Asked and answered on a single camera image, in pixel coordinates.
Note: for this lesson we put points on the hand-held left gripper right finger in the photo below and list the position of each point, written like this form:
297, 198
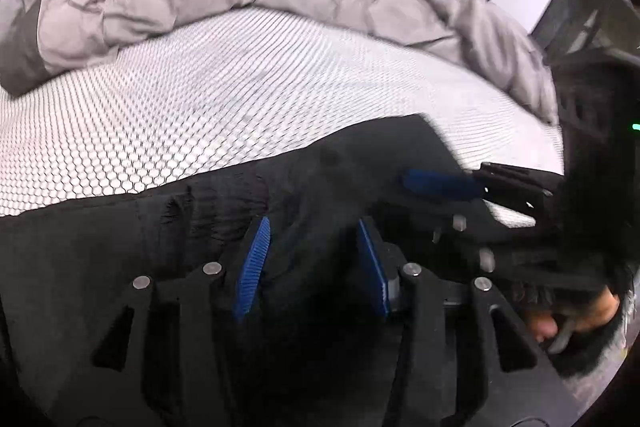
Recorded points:
372, 267

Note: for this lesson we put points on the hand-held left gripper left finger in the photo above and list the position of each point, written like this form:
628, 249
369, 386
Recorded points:
252, 267

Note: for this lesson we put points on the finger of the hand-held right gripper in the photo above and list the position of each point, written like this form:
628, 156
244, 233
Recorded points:
525, 264
440, 184

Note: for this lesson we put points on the black pants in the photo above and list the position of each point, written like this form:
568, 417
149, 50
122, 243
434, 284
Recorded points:
310, 187

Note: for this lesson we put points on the person's right hand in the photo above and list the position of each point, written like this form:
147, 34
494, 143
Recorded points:
600, 307

